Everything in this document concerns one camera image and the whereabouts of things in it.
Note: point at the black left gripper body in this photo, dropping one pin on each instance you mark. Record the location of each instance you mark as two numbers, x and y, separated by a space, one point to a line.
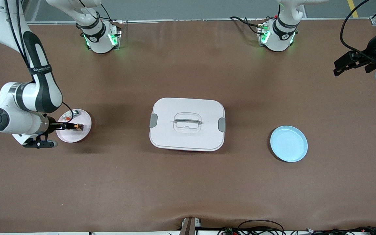
370 54

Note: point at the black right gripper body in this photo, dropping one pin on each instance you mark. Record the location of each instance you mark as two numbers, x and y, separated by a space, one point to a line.
52 125

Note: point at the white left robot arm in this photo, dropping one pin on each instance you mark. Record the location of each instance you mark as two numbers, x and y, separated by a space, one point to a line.
277 39

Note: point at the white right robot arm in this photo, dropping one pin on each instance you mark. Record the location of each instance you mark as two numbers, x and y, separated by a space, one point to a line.
41 88

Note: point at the white lidded storage box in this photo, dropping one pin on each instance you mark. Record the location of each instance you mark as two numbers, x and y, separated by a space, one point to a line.
188 137

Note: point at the small white red part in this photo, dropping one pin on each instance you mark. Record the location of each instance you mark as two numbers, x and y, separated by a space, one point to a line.
66 116

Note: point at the pink round plate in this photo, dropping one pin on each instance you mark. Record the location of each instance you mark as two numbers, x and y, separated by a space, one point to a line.
75 136

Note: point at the light blue round plate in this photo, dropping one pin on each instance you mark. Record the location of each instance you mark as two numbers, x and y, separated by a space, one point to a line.
288 144

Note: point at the brown table mat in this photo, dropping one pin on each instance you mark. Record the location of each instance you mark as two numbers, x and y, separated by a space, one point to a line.
188 182

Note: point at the small silver green switch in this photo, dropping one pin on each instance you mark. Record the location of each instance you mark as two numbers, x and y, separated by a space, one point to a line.
76 113

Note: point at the camera mount post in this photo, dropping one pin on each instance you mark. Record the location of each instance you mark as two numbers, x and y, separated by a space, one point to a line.
188 227

